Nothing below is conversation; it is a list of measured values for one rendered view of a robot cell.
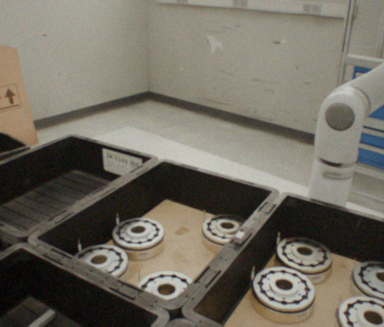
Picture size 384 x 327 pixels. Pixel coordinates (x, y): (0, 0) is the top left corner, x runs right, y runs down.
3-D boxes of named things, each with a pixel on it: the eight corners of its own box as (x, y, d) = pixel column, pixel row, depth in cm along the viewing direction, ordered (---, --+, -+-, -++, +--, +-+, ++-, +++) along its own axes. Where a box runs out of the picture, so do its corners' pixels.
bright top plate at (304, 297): (263, 263, 74) (263, 261, 74) (318, 280, 70) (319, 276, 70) (244, 299, 66) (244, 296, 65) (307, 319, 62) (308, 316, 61)
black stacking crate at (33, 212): (75, 172, 116) (71, 135, 112) (161, 201, 103) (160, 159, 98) (-59, 240, 85) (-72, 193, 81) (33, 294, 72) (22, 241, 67)
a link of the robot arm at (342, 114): (367, 100, 78) (350, 177, 87) (375, 87, 85) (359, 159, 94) (320, 91, 82) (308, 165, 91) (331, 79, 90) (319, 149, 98)
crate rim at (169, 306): (161, 166, 99) (161, 157, 98) (280, 199, 85) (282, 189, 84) (24, 251, 68) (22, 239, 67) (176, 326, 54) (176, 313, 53)
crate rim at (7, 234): (72, 140, 113) (71, 132, 112) (161, 166, 99) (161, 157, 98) (-72, 201, 81) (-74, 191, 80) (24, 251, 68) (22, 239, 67)
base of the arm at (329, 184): (313, 204, 106) (324, 144, 97) (347, 217, 101) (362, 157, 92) (296, 220, 99) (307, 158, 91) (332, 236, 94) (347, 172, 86)
